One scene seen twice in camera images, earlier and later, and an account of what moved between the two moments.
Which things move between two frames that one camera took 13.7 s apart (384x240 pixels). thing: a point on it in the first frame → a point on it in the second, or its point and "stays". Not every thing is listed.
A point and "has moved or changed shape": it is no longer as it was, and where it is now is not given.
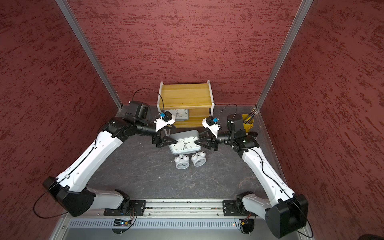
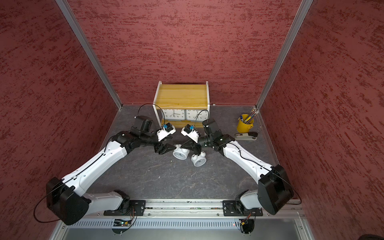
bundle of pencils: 254,112 stays
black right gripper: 211,143 → 191,145
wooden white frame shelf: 197,98 stays
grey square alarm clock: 180,114 has moved or changed shape
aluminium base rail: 174,209 stays
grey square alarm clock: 185,144 has moved or changed shape
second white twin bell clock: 199,159 stays
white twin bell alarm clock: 182,162 → 180,153
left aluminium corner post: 84,44 stays
